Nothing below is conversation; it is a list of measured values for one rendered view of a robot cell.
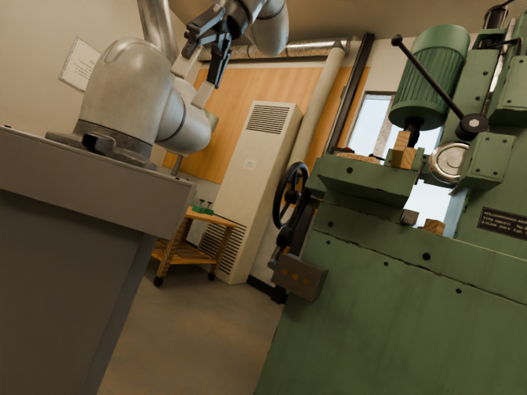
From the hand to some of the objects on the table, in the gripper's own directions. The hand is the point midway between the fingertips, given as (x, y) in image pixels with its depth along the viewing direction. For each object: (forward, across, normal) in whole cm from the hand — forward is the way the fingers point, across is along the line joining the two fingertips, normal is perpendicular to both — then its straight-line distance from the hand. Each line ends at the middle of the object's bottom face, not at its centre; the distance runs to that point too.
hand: (190, 88), depth 53 cm
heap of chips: (-6, -10, +43) cm, 44 cm away
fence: (-9, -26, +65) cm, 70 cm away
